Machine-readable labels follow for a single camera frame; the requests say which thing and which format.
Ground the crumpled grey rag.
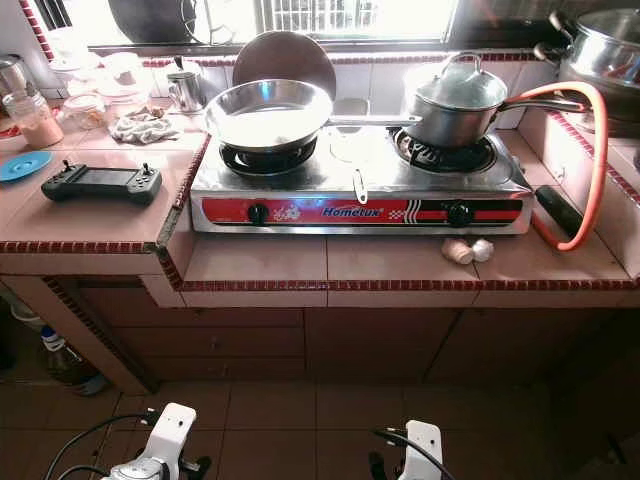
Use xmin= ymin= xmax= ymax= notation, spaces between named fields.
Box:
xmin=110 ymin=108 xmax=184 ymax=145

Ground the steel saucepan with glass lid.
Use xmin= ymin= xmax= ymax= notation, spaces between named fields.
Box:
xmin=405 ymin=52 xmax=590 ymax=150

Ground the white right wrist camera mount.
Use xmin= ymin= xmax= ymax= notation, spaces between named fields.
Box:
xmin=400 ymin=420 xmax=445 ymax=480

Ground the round brown board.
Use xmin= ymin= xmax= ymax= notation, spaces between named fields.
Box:
xmin=232 ymin=30 xmax=338 ymax=98

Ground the blue plate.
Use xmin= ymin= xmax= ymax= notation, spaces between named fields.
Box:
xmin=0 ymin=150 xmax=54 ymax=184

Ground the white plastic container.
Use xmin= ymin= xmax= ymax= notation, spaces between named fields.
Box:
xmin=100 ymin=52 xmax=144 ymax=90

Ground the dark stone pestle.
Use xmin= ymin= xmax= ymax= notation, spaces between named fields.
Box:
xmin=534 ymin=185 xmax=584 ymax=240

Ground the dark round wok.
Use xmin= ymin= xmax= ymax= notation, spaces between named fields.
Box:
xmin=108 ymin=0 xmax=197 ymax=47

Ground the steel red gas stove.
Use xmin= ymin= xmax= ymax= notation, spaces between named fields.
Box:
xmin=190 ymin=128 xmax=537 ymax=238

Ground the steel canister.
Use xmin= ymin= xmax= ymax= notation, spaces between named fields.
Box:
xmin=0 ymin=55 xmax=30 ymax=97

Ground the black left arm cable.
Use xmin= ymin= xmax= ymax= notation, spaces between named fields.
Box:
xmin=44 ymin=410 xmax=161 ymax=480

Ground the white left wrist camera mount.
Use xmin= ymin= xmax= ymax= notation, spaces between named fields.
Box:
xmin=149 ymin=402 xmax=199 ymax=473

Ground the steel frying pan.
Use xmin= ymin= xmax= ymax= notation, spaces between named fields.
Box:
xmin=205 ymin=78 xmax=424 ymax=154

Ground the pinkish plastic jar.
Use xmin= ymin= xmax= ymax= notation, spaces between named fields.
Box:
xmin=3 ymin=88 xmax=67 ymax=150

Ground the black handheld controller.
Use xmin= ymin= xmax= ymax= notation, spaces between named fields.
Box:
xmin=42 ymin=163 xmax=164 ymax=207

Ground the large steel steamer pot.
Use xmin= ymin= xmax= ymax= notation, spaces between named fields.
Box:
xmin=533 ymin=10 xmax=640 ymax=97

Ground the window with iron grille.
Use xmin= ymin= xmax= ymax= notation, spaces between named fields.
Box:
xmin=38 ymin=0 xmax=461 ymax=47

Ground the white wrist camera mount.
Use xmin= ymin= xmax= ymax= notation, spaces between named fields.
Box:
xmin=400 ymin=420 xmax=445 ymax=480
xmin=149 ymin=402 xmax=199 ymax=473

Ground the white garlic bulb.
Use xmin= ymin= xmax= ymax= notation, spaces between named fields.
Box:
xmin=469 ymin=238 xmax=496 ymax=264

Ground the steel lidded mug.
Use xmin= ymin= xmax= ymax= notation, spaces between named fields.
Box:
xmin=168 ymin=57 xmax=207 ymax=115

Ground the plastic bottle with blue cap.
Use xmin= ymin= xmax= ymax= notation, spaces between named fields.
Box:
xmin=20 ymin=308 xmax=107 ymax=397

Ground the clear plastic food container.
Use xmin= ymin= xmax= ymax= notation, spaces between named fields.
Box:
xmin=60 ymin=95 xmax=112 ymax=134

